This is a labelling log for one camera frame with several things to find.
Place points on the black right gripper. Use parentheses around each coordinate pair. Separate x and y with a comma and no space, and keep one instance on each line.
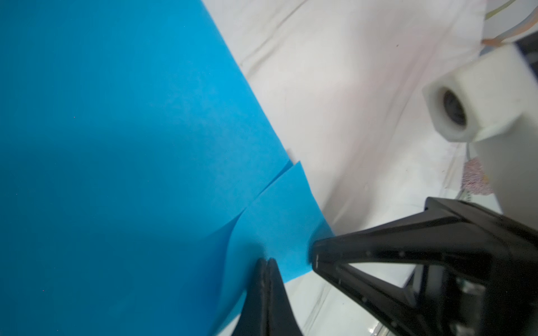
(452,233)

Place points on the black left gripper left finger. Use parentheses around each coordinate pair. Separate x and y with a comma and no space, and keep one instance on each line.
(254,316)

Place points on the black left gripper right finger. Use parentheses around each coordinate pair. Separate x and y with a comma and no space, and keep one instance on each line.
(280,317)

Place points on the blue square paper sheet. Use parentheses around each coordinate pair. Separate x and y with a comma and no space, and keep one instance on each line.
(140,178)

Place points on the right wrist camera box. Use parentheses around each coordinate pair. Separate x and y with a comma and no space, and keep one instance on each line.
(491,103)

